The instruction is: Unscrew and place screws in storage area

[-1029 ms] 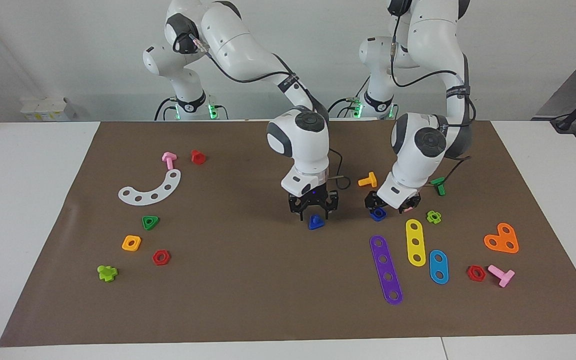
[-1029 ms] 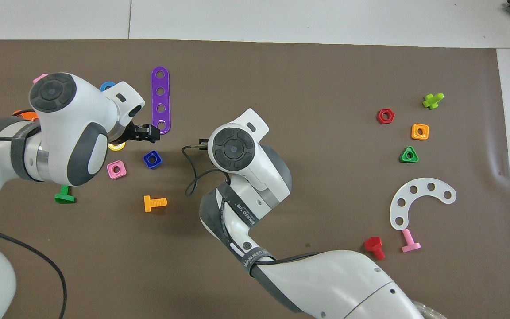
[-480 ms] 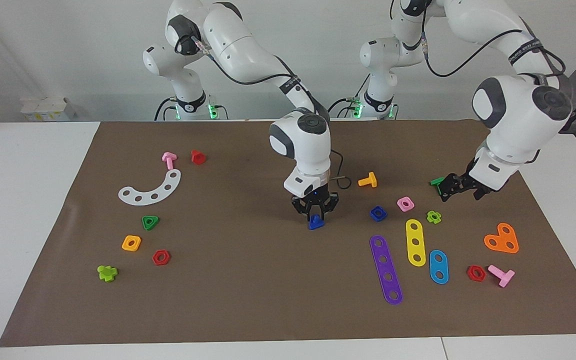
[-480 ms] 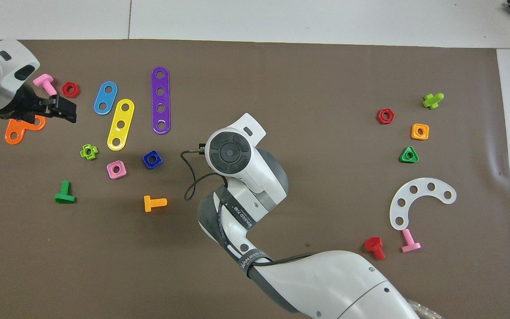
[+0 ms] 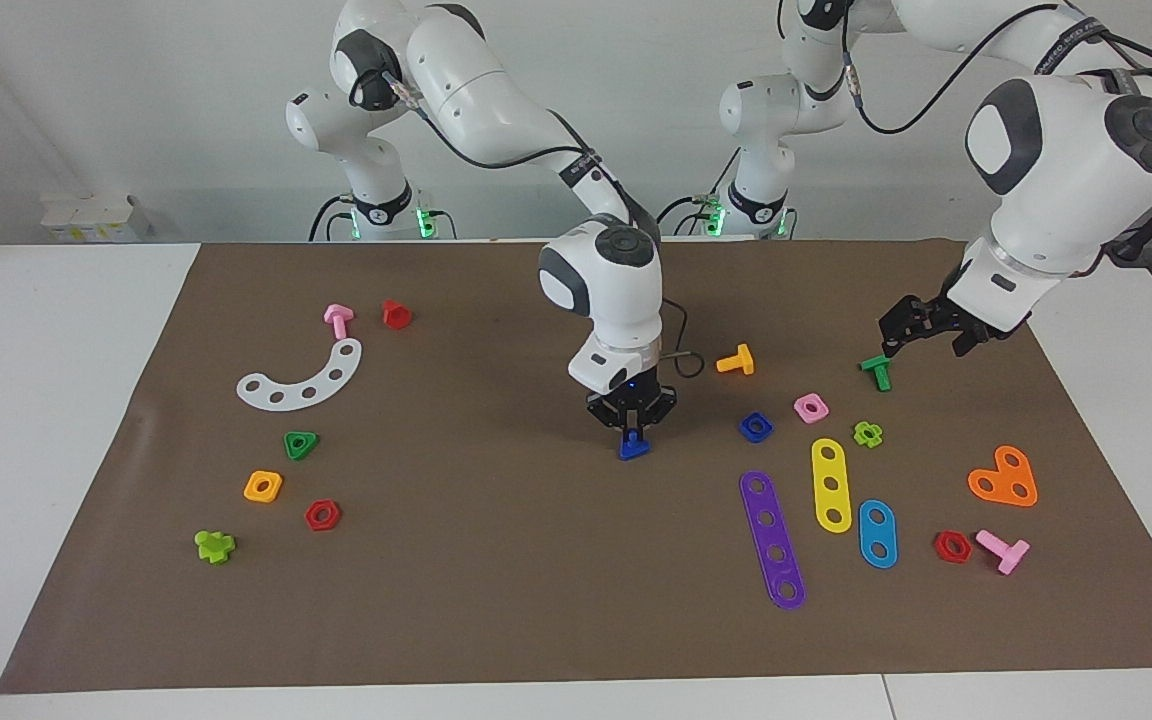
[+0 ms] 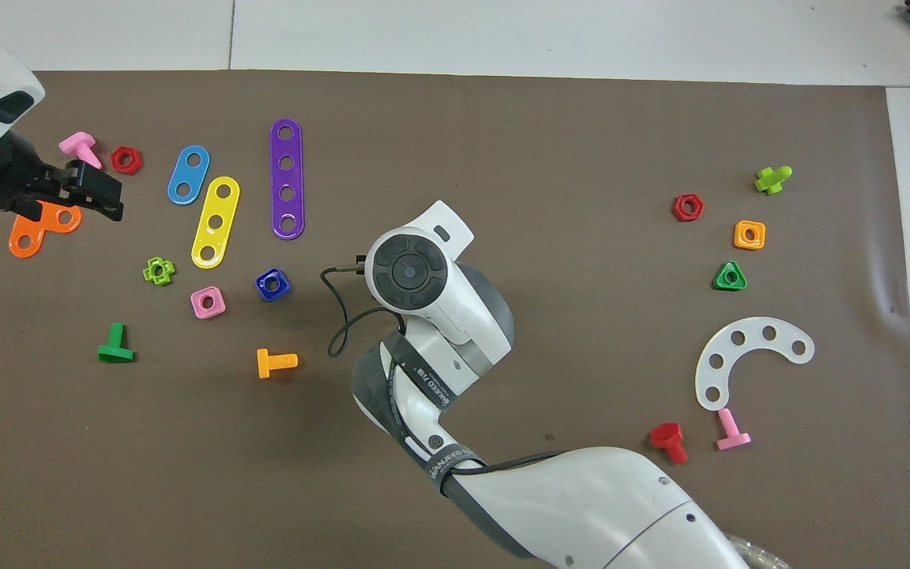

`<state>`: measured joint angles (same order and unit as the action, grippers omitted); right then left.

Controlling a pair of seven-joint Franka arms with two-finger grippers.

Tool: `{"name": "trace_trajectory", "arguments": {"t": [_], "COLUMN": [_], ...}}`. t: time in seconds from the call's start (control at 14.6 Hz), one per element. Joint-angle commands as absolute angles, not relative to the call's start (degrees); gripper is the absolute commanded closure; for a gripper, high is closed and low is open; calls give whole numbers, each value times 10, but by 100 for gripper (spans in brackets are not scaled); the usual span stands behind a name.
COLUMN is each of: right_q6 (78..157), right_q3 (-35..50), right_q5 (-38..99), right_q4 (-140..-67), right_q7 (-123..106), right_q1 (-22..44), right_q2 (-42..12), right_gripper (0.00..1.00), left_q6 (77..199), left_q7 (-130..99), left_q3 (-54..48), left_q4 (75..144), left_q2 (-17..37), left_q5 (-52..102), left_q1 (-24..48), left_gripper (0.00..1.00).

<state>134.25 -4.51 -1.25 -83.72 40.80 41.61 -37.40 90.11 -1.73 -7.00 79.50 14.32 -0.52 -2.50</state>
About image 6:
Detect small pink toy screw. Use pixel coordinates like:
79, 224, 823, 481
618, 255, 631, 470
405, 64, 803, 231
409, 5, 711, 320
715, 408, 753, 452

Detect brown table mat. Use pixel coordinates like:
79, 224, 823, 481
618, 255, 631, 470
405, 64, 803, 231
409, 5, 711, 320
0, 70, 910, 569

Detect orange toy screw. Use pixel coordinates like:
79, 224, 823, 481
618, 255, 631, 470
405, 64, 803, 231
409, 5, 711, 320
256, 348, 299, 380

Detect lime green cross screw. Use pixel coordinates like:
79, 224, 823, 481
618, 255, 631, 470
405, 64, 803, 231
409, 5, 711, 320
754, 165, 793, 196

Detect green triangle toy nut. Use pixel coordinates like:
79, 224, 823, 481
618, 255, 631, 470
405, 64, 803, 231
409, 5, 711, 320
713, 260, 748, 292

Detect purple four-hole strip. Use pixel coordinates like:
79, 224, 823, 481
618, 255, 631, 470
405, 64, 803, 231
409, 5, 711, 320
269, 119, 306, 240

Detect blue two-hole strip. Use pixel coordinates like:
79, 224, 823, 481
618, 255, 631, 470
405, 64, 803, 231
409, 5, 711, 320
167, 145, 211, 206

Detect yellow three-hole strip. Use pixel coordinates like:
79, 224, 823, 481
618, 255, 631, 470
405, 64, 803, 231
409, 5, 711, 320
190, 175, 241, 270

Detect green toy screw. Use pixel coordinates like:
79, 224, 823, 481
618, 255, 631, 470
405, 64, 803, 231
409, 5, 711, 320
97, 322, 136, 364

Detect pink square toy nut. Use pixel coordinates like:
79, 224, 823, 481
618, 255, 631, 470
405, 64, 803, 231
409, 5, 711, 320
190, 286, 228, 320

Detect orange three-hole heart plate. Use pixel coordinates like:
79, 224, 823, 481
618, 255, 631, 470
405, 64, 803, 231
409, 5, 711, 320
9, 199, 83, 259

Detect white curved five-hole plate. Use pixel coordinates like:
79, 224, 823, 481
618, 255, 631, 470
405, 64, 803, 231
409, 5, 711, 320
694, 317, 816, 412

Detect blue square toy nut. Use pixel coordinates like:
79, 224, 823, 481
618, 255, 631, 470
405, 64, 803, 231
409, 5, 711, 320
255, 269, 293, 303

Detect red toy screw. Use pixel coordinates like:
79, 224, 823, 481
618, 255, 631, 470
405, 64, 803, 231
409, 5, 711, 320
649, 422, 689, 465

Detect large pink toy screw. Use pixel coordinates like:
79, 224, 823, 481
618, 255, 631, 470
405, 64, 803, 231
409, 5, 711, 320
58, 131, 103, 171

